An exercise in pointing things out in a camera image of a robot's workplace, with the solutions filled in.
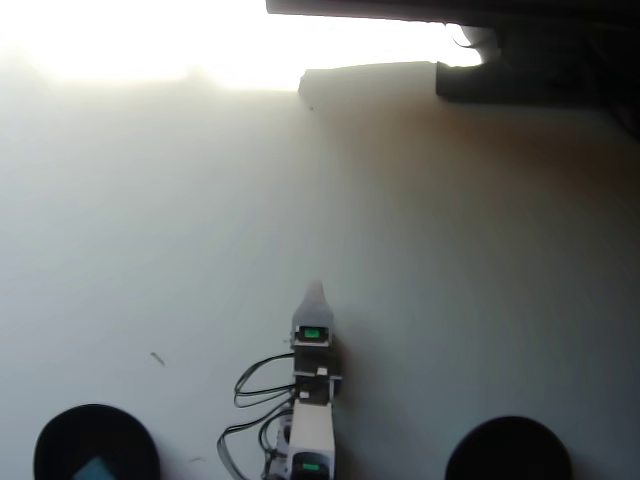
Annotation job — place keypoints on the gripper with black motor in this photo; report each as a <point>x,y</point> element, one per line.
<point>319,359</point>

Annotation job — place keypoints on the blue foam cube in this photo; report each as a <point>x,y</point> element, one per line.
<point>95,471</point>

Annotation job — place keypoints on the white Koch robot arm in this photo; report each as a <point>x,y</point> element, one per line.
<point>312,430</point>

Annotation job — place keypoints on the small green scrap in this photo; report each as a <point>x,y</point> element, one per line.
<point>158,358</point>

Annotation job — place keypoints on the black round bowl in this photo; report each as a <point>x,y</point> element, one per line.
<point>507,450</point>
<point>60,445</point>

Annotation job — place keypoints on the dark rectangular box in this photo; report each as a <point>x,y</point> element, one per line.
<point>540,70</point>

